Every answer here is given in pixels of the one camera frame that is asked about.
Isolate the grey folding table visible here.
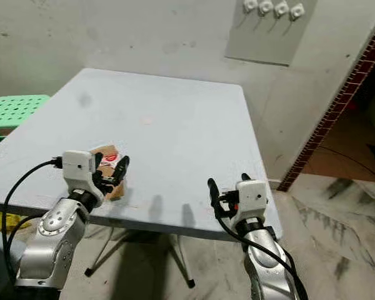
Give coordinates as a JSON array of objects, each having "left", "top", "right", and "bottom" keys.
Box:
[{"left": 0, "top": 67, "right": 283, "bottom": 289}]

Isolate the green plastic stool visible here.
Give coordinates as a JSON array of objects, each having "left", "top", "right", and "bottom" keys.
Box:
[{"left": 0, "top": 94, "right": 51, "bottom": 151}]

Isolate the yellow rag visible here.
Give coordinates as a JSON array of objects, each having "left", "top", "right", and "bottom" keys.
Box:
[{"left": 0, "top": 211, "right": 21, "bottom": 231}]

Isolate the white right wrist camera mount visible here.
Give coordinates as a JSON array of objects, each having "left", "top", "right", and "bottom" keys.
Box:
[{"left": 231, "top": 179, "right": 269, "bottom": 227}]

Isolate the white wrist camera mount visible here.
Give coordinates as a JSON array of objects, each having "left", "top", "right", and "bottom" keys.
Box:
[
  {"left": 62, "top": 150, "right": 102, "bottom": 204},
  {"left": 231, "top": 179, "right": 269, "bottom": 227}
]

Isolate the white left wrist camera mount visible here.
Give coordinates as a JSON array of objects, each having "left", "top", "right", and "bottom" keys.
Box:
[{"left": 62, "top": 150, "right": 102, "bottom": 204}]

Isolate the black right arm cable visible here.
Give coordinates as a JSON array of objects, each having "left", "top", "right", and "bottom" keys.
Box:
[{"left": 216, "top": 197, "right": 311, "bottom": 300}]

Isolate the thin black floor cable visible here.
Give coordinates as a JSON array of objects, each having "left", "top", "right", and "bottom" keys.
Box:
[{"left": 316, "top": 145, "right": 375, "bottom": 169}]

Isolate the grey wall hook panel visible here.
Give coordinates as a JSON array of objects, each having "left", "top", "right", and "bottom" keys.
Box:
[{"left": 225, "top": 0, "right": 318, "bottom": 66}]

